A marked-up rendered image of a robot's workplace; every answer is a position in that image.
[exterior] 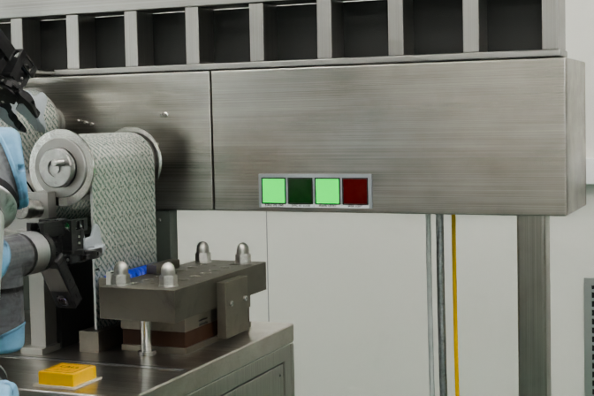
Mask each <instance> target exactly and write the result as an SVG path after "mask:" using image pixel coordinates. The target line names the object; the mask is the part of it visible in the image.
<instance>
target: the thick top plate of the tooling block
mask: <svg viewBox="0 0 594 396"><path fill-rule="evenodd" d="M211 261H212V262H211V263H195V262H194V261H192V262H190V263H183V264H181V265H180V266H179V268H177V269H175V274H176V275H178V285H179V286H177V287H169V288H163V287H158V286H159V275H161V273H158V274H144V275H141V276H138V277H134V278H130V283H131V285H130V286H112V285H106V286H100V287H99V294H100V318H102V319H116V320H130V321H145V322H159V323H177V322H180V321H183V320H185V319H188V318H190V317H192V316H197V315H199V314H201V313H204V312H207V311H209V310H212V309H214V308H217V282H219V281H223V280H226V279H228V278H233V277H236V276H239V275H241V276H247V296H249V295H252V294H255V293H259V292H261V291H263V290H266V262H252V263H251V264H234V263H235V261H226V260H211Z"/></svg>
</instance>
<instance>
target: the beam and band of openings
mask: <svg viewBox="0 0 594 396"><path fill-rule="evenodd" d="M347 1H356V2H347ZM290 4H299V5H290ZM277 5H284V6H277ZM248 7H249V8H248ZM233 8H242V9H233ZM219 9H228V10H219ZM177 11H184V12H177ZM163 12H171V13H163ZM153 13H157V14H153ZM120 15H124V16H120ZM106 16H115V17H106ZM96 17H101V18H96ZM51 19H58V20H51ZM41 20H44V21H41ZM8 22H11V23H8ZM0 23H2V24H0V28H1V30H2V31H3V32H4V34H5V36H6V37H7V38H8V40H9V41H10V42H11V44H12V45H13V47H14V48H15V49H16V50H17V49H24V51H25V52H26V53H27V54H28V56H29V57H30V58H31V60H32V61H33V62H34V64H35V66H36V67H37V68H38V69H48V70H54V71H55V75H54V76H34V78H39V77H62V76H84V75H107V74H130V73H153V72H199V71H222V70H245V69H268V68H291V67H313V66H336V65H381V64H405V63H428V62H451V61H474V60H496V59H519V58H542V57H567V51H566V6H565V0H370V1H361V0H0Z"/></svg>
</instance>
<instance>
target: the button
mask: <svg viewBox="0 0 594 396"><path fill-rule="evenodd" d="M38 377H39V384H41V385H60V386H70V387H74V386H76V385H80V384H83V383H85V382H87V381H89V380H92V379H94V378H96V367H95V365H85V364H74V363H60V364H58V365H55V366H53V367H50V368H47V369H44V370H41V371H39V373H38Z"/></svg>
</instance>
